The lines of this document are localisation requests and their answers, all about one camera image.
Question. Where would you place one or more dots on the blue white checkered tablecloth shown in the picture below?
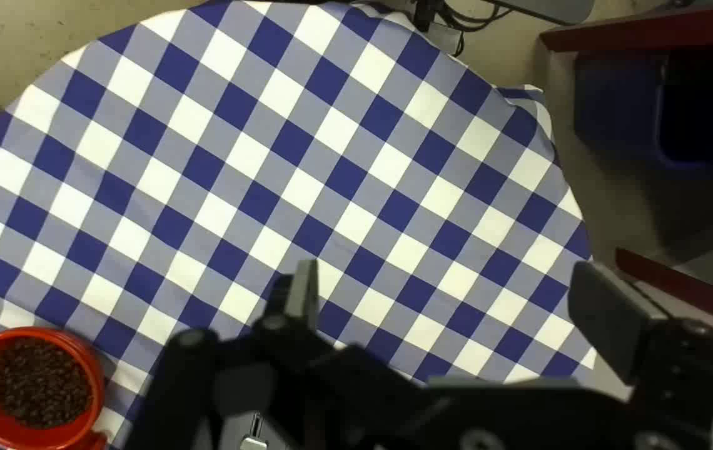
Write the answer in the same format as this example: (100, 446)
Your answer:
(289, 152)

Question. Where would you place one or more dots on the dark red wooden board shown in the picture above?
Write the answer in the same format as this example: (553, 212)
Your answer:
(688, 288)

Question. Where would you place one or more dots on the dark red wooden shelf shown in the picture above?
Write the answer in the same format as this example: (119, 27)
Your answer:
(622, 37)

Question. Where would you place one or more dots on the dark coffee beans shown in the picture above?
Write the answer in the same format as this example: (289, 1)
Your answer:
(38, 383)

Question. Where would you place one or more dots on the blue plastic bin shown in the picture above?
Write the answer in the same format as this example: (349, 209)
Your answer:
(622, 109)

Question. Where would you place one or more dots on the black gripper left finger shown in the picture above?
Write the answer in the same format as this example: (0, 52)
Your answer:
(305, 292)

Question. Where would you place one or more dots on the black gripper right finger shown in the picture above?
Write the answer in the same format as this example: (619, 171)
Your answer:
(608, 314)

